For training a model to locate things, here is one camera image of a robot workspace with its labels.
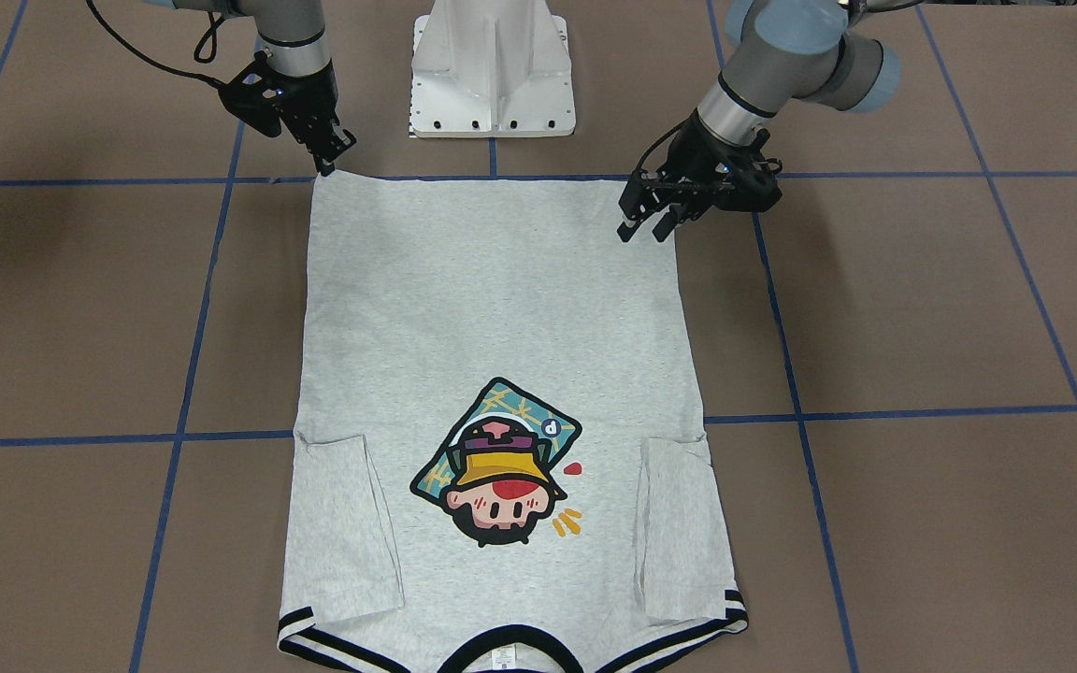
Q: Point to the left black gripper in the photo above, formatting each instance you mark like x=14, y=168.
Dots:
x=696, y=152

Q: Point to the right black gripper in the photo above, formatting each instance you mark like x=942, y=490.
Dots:
x=307, y=100

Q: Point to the grey cartoon print t-shirt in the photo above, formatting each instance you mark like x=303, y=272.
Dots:
x=500, y=459

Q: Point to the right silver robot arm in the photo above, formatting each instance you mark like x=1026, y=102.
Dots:
x=293, y=32

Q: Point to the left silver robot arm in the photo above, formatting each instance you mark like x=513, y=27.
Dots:
x=783, y=51

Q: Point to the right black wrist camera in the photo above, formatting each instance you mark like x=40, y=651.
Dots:
x=255, y=96

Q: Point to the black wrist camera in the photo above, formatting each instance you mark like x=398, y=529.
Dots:
x=747, y=178
x=255, y=96

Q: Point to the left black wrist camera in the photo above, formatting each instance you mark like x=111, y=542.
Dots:
x=747, y=178

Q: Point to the white central pedestal column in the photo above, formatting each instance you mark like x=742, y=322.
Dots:
x=491, y=70

